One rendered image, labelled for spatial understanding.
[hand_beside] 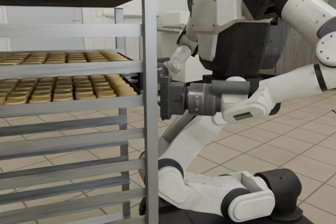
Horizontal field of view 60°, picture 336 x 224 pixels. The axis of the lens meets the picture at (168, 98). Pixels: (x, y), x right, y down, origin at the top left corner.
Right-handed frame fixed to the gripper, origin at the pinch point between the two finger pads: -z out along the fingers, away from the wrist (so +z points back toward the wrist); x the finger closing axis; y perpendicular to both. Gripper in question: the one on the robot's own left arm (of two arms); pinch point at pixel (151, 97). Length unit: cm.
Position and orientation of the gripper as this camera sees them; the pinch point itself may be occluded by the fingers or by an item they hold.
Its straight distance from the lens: 82.2
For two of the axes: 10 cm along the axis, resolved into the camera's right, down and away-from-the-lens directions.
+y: -2.0, 2.4, -9.5
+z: 9.8, 0.5, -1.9
